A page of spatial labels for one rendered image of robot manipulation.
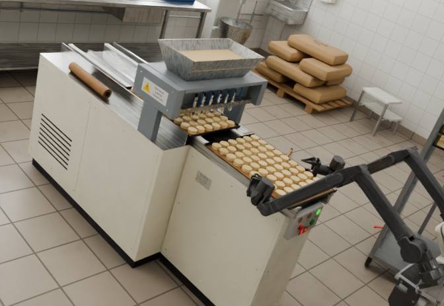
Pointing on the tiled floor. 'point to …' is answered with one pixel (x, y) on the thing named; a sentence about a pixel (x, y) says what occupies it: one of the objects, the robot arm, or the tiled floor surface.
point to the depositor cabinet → (106, 158)
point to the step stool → (379, 107)
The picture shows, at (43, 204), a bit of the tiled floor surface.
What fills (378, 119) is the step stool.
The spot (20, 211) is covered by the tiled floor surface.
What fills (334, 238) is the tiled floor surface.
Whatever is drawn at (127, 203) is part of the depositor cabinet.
